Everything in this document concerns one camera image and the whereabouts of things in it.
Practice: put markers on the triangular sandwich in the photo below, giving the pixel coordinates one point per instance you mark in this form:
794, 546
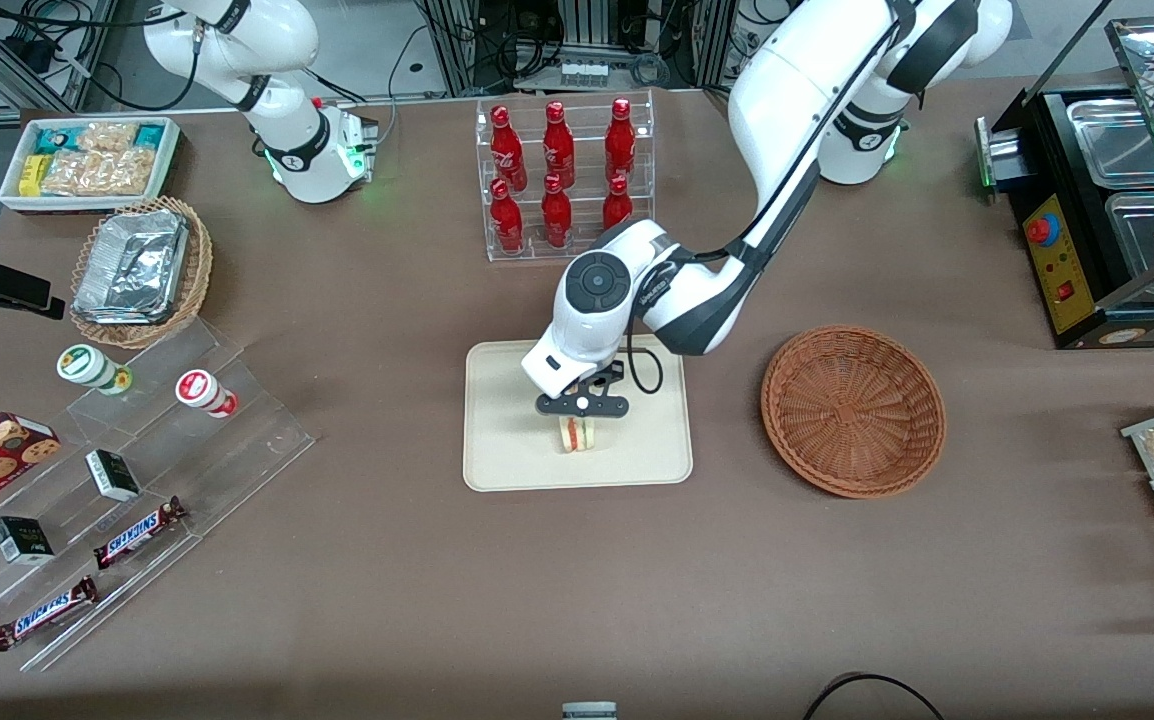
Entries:
578, 436

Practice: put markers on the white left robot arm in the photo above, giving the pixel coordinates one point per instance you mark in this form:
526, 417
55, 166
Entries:
787, 90

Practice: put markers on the cream rectangular serving tray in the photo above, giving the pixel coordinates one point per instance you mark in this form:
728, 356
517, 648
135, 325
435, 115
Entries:
507, 440

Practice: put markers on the round brown wicker basket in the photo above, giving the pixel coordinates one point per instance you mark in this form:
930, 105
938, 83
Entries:
852, 410

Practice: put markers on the light wicker basket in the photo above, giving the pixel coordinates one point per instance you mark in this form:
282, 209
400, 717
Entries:
199, 270

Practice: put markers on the clear acrylic bottle rack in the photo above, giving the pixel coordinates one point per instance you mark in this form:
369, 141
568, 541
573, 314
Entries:
537, 250

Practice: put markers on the red cola bottle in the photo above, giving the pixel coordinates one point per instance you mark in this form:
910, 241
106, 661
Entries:
620, 140
558, 145
617, 205
556, 215
507, 150
507, 220

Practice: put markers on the small grey device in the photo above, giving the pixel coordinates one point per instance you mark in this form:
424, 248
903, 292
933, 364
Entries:
589, 711

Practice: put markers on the clear acrylic stepped shelf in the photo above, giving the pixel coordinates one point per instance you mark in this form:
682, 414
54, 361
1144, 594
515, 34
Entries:
237, 450

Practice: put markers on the white power strip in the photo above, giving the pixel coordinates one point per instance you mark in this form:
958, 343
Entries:
583, 72

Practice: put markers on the red lid cup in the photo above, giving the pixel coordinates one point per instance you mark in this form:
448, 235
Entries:
202, 390

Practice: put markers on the snickers chocolate bar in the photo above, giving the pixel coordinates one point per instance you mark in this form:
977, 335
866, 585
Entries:
137, 533
45, 613

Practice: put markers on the small dark green box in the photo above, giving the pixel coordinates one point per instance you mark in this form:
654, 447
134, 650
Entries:
112, 475
22, 540

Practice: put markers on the silver foil container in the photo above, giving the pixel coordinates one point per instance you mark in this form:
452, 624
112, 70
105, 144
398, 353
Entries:
132, 265

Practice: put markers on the green lid cup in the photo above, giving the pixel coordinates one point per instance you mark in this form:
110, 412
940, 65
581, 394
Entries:
87, 365

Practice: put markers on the black food warmer machine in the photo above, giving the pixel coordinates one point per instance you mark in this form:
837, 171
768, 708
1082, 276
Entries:
1077, 325

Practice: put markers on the large rice cracker pack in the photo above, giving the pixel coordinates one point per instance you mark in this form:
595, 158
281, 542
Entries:
97, 172

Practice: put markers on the clear rice cracker pack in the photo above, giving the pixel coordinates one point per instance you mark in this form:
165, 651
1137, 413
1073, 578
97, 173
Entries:
107, 135

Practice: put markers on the teal snack pack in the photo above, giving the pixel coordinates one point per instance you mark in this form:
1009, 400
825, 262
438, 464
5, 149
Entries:
57, 138

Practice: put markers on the yellow snack pack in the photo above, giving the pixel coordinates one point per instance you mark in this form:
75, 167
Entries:
33, 175

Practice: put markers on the white rectangular snack bin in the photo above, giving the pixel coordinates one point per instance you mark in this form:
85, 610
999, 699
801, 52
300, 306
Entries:
12, 190

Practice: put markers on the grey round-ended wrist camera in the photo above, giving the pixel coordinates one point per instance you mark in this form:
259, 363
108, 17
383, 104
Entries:
562, 365

